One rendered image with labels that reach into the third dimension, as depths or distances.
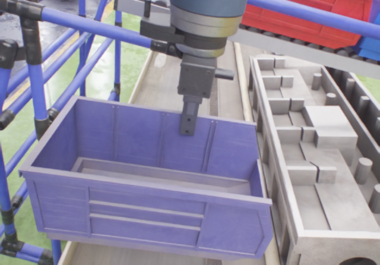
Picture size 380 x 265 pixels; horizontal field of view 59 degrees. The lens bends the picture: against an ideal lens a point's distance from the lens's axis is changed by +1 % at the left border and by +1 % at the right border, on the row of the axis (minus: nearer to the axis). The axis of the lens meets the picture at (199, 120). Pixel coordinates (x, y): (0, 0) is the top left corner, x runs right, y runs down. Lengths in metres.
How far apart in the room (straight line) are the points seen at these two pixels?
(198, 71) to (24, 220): 1.60
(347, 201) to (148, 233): 0.51
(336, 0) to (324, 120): 0.39
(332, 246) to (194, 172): 0.31
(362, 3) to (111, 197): 0.63
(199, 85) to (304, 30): 0.39
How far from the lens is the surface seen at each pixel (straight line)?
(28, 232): 1.91
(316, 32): 0.82
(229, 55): 1.96
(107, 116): 0.60
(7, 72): 0.83
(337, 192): 0.89
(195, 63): 0.47
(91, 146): 0.65
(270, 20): 0.79
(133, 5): 0.79
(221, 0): 0.45
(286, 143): 1.02
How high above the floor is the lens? 1.45
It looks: 33 degrees down
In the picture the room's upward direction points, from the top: 10 degrees clockwise
